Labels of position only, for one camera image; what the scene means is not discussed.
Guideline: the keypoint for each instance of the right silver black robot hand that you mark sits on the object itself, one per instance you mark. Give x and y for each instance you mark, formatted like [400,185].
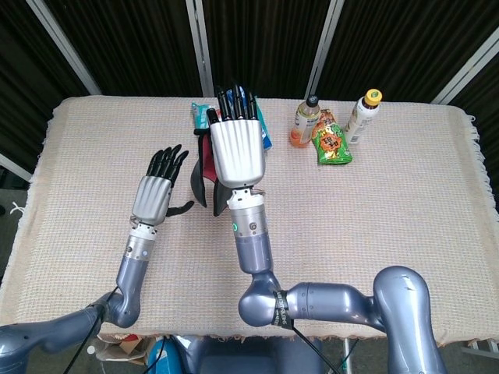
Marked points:
[238,152]

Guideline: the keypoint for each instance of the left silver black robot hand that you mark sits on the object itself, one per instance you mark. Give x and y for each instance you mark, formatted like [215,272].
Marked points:
[152,198]

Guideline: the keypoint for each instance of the grey and pink cloth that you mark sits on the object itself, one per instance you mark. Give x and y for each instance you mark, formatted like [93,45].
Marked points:
[202,171]

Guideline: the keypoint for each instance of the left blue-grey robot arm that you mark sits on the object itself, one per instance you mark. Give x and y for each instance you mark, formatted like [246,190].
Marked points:
[132,272]

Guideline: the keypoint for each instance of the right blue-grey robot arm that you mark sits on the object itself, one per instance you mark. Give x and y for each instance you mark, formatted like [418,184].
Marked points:
[253,249]

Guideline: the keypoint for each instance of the blue cookie package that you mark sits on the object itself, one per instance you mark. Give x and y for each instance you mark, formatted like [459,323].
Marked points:
[267,140]

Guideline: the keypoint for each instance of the silver teal snack packet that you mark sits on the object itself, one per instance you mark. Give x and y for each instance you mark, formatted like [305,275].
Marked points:
[200,115]

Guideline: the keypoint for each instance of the orange drink bottle black cap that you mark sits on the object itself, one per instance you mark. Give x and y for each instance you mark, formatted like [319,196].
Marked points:
[302,124]

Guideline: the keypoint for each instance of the green orange snack bag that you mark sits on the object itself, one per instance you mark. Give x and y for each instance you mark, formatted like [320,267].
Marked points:
[331,144]

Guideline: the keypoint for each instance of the white bottle yellow cap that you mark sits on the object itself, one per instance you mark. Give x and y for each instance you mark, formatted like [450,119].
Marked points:
[360,117]

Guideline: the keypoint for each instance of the beige woven tablecloth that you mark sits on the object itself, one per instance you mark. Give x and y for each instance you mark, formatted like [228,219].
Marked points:
[351,233]

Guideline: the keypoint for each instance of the dark pleated curtain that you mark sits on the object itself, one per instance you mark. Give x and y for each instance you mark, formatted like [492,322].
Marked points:
[136,46]

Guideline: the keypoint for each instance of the brown cardboard box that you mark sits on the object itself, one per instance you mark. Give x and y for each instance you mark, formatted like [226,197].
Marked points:
[128,346]

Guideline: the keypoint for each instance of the blue-grey robot torso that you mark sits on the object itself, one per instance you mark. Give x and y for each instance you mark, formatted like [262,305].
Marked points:
[241,358]

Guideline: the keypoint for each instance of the metal table leg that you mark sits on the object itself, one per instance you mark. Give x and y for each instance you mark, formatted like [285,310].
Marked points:
[349,356]

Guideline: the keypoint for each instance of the white metal partition post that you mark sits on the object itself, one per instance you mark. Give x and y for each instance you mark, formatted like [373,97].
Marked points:
[323,43]
[13,165]
[200,46]
[64,43]
[468,70]

